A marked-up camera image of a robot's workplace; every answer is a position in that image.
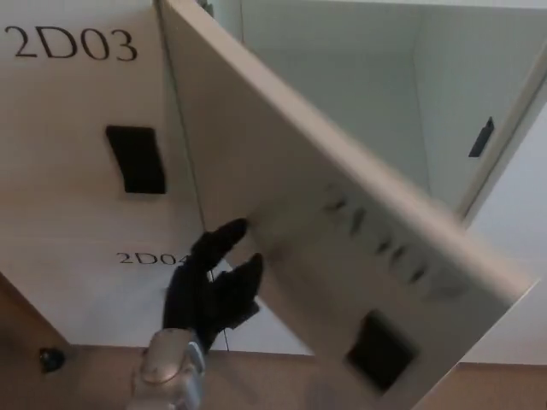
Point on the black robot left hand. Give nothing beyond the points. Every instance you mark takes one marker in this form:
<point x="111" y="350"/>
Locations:
<point x="192" y="294"/>

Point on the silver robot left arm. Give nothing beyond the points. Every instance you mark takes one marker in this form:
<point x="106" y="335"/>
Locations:
<point x="164" y="371"/>

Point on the beige locker door 2D04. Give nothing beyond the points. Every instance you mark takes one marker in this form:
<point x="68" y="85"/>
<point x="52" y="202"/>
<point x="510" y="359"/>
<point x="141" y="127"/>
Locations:
<point x="107" y="299"/>

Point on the black floor door stopper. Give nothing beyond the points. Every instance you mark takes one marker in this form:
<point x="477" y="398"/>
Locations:
<point x="51" y="359"/>

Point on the beige locker door 2D03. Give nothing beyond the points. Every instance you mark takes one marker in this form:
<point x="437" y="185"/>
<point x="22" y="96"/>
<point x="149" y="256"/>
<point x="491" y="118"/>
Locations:
<point x="64" y="128"/>

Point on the white locker cabinet body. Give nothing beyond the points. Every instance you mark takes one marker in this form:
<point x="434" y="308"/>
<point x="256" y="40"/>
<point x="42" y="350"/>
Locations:
<point x="342" y="64"/>

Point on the black lock panel recess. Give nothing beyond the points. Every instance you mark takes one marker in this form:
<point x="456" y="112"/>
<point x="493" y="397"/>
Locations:
<point x="137" y="160"/>
<point x="380" y="352"/>

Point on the brown wooden side panel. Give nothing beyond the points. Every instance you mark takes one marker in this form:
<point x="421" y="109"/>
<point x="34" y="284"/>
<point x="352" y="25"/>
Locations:
<point x="25" y="316"/>

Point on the black latch strike plate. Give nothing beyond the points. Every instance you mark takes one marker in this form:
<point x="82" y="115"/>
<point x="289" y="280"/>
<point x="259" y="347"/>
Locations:
<point x="481" y="137"/>

